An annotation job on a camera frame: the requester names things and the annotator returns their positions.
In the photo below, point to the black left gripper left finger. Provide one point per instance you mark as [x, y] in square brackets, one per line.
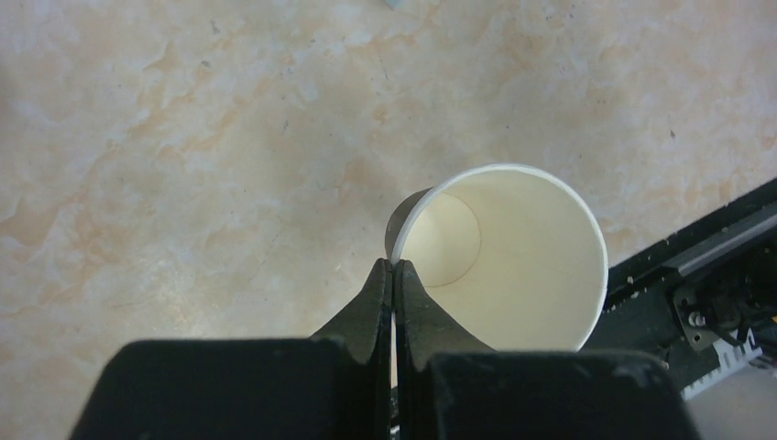
[362, 332]

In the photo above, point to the black paper coffee cup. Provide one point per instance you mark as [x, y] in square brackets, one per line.
[510, 251]

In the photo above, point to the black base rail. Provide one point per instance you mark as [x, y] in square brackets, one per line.
[714, 279]

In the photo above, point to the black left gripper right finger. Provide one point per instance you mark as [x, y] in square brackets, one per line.
[423, 330]

